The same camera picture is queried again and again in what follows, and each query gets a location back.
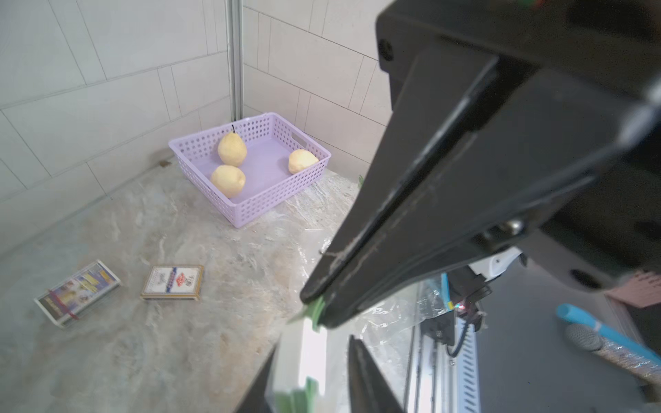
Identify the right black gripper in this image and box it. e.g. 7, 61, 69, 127
376, 1, 660, 289

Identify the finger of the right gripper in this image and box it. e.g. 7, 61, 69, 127
301, 44, 497, 304
319, 71, 640, 328

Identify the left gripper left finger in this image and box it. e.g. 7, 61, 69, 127
234, 346, 277, 413

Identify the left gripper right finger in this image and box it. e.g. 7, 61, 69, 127
348, 336, 403, 413

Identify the clear bag green zip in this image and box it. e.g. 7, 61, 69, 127
265, 297, 328, 412

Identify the clear bag blue zip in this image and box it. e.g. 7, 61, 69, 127
315, 283, 442, 412

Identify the yellow pear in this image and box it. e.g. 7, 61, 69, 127
210, 165, 246, 199
217, 129, 247, 168
287, 150, 319, 175

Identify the playing card box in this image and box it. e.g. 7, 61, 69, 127
140, 265, 204, 301

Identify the purple plastic basket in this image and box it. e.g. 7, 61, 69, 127
169, 113, 332, 228

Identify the small card box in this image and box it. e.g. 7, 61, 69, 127
34, 260, 122, 329

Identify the aluminium frame rail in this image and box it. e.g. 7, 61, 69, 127
404, 315, 481, 412

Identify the blue handled tool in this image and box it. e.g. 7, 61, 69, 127
555, 304, 660, 385

